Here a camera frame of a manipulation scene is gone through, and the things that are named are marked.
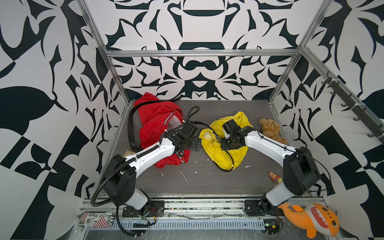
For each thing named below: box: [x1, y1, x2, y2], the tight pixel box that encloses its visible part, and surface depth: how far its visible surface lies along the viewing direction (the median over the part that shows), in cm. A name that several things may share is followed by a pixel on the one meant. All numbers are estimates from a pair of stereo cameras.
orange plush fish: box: [278, 203, 340, 239], surface depth 67 cm
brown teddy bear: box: [259, 118, 288, 145], surface depth 97 cm
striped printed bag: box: [77, 211, 115, 228], surface depth 71 cm
